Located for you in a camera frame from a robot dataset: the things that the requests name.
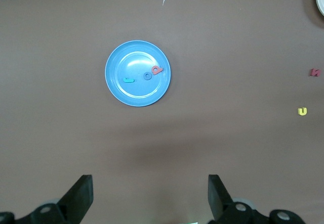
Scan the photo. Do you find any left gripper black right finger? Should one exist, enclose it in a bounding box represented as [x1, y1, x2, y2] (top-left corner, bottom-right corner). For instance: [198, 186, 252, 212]
[208, 174, 305, 224]

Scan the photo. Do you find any pink foam letter q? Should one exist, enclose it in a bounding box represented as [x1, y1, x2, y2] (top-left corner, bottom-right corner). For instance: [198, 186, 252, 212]
[150, 65, 164, 76]

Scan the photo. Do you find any blue plate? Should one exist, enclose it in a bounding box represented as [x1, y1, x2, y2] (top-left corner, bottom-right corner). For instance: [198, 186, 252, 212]
[104, 39, 172, 108]

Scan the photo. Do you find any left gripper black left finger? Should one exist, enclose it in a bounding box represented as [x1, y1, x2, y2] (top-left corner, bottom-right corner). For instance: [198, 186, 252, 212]
[0, 174, 94, 224]

